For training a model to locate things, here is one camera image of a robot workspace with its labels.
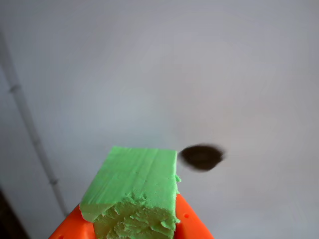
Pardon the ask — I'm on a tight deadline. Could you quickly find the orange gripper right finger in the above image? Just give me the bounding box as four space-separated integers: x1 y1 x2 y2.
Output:
172 193 214 239

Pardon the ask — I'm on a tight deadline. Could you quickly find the white paper sheet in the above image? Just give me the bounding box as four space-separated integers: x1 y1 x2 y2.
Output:
0 0 319 239

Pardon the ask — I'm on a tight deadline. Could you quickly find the green foam block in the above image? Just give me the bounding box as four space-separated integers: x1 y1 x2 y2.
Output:
79 145 182 239

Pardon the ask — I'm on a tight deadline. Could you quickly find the black dot mark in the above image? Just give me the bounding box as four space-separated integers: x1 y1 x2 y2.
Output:
179 143 226 173

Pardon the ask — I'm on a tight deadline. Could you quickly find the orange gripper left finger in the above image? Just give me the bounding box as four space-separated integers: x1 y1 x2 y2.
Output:
49 204 97 239

